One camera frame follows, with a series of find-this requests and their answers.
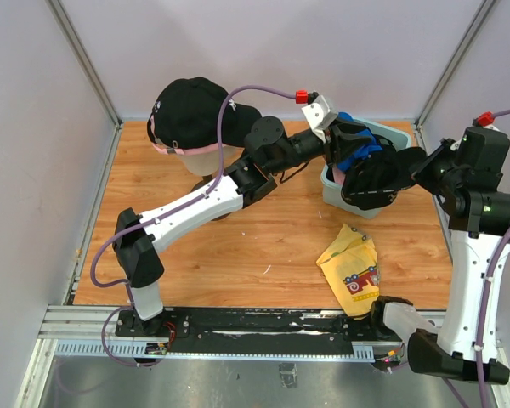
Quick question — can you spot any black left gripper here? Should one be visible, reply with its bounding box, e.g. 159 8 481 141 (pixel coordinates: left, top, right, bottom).
269 117 373 176

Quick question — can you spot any blue cap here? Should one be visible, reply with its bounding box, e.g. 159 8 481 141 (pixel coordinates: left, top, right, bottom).
335 111 383 173

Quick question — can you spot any black gold-logo baseball cap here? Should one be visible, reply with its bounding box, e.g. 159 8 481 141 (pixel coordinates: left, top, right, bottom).
341 147 427 211

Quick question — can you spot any pink sport baseball cap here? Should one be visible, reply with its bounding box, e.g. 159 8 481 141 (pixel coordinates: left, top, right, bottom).
148 116 219 156

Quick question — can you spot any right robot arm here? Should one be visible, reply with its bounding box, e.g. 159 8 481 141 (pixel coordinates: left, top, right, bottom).
368 125 510 385

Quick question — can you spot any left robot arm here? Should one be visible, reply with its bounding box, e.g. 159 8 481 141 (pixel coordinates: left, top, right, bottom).
112 116 371 337

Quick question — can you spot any pink cap in bin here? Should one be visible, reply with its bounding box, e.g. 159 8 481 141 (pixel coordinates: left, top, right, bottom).
331 167 345 185

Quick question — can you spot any light teal plastic bin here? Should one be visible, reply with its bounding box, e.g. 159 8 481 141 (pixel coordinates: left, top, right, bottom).
320 112 416 218

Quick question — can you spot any yellow printed cloth hat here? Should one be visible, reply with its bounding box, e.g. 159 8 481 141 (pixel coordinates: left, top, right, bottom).
316 224 381 319

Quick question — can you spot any cream mannequin head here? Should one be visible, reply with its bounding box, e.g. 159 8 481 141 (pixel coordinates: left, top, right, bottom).
178 145 238 176

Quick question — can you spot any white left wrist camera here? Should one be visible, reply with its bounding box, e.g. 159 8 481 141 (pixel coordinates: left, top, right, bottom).
295 90 338 143

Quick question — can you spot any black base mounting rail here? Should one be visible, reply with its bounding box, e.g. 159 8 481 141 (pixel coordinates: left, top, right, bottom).
115 307 401 351

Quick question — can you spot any white cable duct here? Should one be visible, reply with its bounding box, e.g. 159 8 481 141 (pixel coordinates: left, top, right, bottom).
55 340 376 363

